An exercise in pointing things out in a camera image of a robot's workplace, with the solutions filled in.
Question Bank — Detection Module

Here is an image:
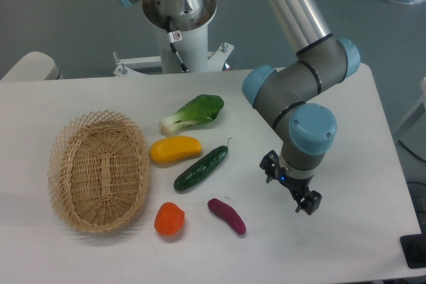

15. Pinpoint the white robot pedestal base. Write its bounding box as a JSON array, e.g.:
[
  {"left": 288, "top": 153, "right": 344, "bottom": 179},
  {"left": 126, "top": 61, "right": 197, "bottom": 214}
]
[{"left": 114, "top": 0, "right": 234, "bottom": 76}]

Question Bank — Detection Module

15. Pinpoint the orange bell pepper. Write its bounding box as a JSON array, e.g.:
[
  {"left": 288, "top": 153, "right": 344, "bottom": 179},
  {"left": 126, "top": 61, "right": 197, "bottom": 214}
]
[{"left": 154, "top": 202, "right": 185, "bottom": 236}]

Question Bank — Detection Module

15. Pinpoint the black box at table edge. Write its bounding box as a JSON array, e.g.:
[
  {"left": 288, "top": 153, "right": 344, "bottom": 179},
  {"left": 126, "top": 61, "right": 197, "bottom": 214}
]
[{"left": 400, "top": 234, "right": 425, "bottom": 269}]

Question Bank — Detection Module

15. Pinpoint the green bok choy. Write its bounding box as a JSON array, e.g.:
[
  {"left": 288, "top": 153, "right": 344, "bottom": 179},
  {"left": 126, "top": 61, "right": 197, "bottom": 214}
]
[{"left": 158, "top": 94, "right": 224, "bottom": 135}]

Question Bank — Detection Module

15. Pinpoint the yellow mango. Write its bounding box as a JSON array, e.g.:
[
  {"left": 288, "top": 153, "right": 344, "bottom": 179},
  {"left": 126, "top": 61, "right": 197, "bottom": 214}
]
[{"left": 150, "top": 136, "right": 202, "bottom": 164}]

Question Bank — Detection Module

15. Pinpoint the white chair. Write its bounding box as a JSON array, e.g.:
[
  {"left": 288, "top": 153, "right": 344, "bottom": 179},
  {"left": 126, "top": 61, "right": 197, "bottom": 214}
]
[{"left": 1, "top": 51, "right": 64, "bottom": 83}]

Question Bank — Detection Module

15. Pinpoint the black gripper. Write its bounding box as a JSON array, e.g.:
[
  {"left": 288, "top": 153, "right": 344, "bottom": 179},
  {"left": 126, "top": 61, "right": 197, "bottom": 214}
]
[{"left": 260, "top": 150, "right": 322, "bottom": 215}]

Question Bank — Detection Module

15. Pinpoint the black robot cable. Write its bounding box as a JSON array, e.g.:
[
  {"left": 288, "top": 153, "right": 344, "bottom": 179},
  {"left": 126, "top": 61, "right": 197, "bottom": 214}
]
[{"left": 165, "top": 16, "right": 190, "bottom": 74}]

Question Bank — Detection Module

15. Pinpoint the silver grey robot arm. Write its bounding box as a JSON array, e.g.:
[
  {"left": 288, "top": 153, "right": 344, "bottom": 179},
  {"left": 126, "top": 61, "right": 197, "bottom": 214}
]
[{"left": 119, "top": 0, "right": 360, "bottom": 214}]

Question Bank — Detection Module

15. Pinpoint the green cucumber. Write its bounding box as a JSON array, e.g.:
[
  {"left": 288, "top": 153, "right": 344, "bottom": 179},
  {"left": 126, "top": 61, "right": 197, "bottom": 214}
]
[{"left": 173, "top": 138, "right": 231, "bottom": 192}]

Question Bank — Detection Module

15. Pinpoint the woven wicker basket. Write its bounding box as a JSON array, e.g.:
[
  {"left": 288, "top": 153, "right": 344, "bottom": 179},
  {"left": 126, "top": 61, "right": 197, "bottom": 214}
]
[{"left": 47, "top": 110, "right": 150, "bottom": 233}]

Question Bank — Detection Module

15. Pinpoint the purple sweet potato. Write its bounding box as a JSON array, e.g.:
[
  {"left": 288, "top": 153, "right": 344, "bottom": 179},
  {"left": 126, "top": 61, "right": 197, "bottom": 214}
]
[{"left": 207, "top": 198, "right": 247, "bottom": 235}]

